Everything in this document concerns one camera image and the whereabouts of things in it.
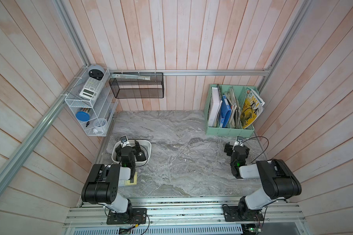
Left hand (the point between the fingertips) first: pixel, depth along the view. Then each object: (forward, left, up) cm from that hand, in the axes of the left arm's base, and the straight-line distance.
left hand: (129, 143), depth 93 cm
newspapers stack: (+17, -70, +11) cm, 73 cm away
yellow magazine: (+22, -83, +12) cm, 87 cm away
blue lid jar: (+2, +19, +24) cm, 30 cm away
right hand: (+1, -70, 0) cm, 70 cm away
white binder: (+20, -56, +18) cm, 62 cm away
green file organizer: (+35, -77, +15) cm, 86 cm away
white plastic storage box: (+1, -10, -5) cm, 11 cm away
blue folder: (+16, -63, +13) cm, 66 cm away
